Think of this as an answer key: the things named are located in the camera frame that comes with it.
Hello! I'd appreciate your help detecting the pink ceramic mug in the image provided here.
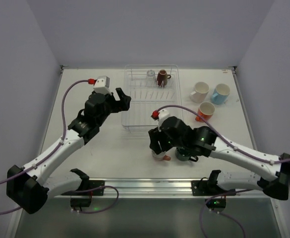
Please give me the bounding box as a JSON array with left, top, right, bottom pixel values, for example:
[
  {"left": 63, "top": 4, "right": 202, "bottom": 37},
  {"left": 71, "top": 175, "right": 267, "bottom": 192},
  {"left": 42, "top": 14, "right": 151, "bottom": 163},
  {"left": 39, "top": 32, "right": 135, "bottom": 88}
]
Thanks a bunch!
[{"left": 151, "top": 151, "right": 171, "bottom": 161}]

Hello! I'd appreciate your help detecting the dark green ceramic mug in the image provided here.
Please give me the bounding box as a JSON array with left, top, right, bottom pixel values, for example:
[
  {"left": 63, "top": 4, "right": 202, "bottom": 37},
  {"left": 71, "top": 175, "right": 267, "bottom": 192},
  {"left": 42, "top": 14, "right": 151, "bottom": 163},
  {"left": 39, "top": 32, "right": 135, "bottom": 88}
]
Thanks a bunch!
[{"left": 175, "top": 148, "right": 199, "bottom": 162}]

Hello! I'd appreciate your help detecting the orange ceramic mug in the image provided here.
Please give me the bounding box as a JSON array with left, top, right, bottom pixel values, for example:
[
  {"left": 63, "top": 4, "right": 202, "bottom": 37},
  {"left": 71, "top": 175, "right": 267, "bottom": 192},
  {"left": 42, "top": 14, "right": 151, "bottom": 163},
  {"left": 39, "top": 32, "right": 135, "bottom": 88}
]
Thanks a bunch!
[{"left": 195, "top": 102, "right": 215, "bottom": 122}]

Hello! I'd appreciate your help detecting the white faceted ceramic mug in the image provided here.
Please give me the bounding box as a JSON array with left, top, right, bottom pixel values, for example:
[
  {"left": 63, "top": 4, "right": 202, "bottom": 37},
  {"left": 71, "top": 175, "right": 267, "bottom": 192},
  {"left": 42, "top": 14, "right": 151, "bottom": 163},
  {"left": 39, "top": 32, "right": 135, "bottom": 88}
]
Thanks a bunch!
[{"left": 190, "top": 82, "right": 210, "bottom": 103}]

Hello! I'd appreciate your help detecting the light blue ceramic mug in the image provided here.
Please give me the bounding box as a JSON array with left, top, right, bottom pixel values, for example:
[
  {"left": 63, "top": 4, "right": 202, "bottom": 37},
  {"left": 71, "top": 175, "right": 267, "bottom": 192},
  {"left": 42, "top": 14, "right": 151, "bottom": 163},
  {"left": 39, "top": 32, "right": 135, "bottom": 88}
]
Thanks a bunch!
[{"left": 211, "top": 83, "right": 231, "bottom": 105}]

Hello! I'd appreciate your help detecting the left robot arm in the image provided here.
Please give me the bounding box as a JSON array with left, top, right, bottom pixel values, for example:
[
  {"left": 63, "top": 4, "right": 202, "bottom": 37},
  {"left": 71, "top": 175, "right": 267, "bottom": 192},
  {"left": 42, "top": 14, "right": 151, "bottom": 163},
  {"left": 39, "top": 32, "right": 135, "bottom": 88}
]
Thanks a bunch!
[{"left": 6, "top": 88, "right": 131, "bottom": 214}]

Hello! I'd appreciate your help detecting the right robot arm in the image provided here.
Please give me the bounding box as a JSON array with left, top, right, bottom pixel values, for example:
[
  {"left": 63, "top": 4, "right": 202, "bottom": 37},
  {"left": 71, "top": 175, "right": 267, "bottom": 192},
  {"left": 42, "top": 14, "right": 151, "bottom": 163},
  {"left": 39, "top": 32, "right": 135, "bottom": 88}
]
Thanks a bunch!
[{"left": 148, "top": 117, "right": 290, "bottom": 200}]

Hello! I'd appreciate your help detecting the clear drinking glass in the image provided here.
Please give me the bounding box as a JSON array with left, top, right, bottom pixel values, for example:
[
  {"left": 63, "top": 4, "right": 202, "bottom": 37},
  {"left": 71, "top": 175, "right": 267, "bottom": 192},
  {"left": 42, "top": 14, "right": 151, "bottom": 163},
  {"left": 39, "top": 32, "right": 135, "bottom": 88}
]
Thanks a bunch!
[{"left": 146, "top": 69, "right": 156, "bottom": 83}]

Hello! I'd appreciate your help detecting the dark brown ceramic mug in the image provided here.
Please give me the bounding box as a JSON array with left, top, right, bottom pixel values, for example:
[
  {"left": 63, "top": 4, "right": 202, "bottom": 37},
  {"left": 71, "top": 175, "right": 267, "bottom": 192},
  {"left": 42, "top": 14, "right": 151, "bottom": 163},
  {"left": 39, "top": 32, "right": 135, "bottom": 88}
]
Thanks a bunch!
[{"left": 156, "top": 69, "right": 171, "bottom": 87}]

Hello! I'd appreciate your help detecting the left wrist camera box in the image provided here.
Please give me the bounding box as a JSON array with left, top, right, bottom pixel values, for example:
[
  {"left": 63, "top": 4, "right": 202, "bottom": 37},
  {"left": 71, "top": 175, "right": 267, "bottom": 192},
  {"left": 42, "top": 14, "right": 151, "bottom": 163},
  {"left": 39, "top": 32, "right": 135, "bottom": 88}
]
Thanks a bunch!
[{"left": 93, "top": 76, "right": 111, "bottom": 95}]

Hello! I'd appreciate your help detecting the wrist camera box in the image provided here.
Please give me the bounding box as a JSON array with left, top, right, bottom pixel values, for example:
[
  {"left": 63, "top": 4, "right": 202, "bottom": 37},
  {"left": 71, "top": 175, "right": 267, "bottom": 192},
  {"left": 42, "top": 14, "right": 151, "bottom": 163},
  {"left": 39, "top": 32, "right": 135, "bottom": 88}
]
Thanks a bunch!
[
  {"left": 151, "top": 109, "right": 171, "bottom": 131},
  {"left": 93, "top": 76, "right": 111, "bottom": 95}
]

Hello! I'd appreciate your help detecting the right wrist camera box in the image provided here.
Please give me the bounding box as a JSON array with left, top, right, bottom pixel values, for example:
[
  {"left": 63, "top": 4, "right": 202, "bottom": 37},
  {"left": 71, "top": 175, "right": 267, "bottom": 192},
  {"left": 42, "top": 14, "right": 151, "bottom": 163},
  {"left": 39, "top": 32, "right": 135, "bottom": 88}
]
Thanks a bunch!
[{"left": 151, "top": 109, "right": 171, "bottom": 131}]

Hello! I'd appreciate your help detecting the white wire dish rack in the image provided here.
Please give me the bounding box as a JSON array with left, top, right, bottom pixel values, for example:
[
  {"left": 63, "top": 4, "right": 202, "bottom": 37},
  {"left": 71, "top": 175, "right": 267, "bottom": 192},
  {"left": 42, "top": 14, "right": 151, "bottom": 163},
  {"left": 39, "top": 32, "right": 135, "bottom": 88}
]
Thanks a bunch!
[{"left": 121, "top": 64, "right": 182, "bottom": 134}]

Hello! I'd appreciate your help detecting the aluminium mounting rail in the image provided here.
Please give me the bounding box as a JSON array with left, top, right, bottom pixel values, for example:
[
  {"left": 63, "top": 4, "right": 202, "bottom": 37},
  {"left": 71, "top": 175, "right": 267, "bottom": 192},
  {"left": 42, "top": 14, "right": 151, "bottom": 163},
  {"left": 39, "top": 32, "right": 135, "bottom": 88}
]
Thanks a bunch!
[{"left": 18, "top": 177, "right": 279, "bottom": 199}]

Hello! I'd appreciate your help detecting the right black base bracket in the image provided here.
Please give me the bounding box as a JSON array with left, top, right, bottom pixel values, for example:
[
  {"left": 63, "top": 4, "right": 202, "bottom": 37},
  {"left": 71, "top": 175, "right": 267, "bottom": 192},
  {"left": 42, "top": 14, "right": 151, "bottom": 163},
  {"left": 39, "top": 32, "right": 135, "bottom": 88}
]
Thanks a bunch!
[{"left": 191, "top": 170, "right": 227, "bottom": 212}]

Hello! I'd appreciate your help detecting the black base bracket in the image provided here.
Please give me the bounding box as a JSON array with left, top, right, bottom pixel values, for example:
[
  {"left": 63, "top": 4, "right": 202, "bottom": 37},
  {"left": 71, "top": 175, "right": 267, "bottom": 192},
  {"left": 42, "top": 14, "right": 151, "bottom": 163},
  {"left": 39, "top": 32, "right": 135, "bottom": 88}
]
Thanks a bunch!
[
  {"left": 62, "top": 169, "right": 105, "bottom": 212},
  {"left": 191, "top": 170, "right": 227, "bottom": 212}
]

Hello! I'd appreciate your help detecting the left black base bracket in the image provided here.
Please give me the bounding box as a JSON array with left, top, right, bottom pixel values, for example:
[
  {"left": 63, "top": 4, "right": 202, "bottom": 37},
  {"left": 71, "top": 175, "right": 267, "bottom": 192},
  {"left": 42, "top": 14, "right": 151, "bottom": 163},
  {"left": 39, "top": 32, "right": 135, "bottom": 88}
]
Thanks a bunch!
[{"left": 62, "top": 169, "right": 105, "bottom": 212}]

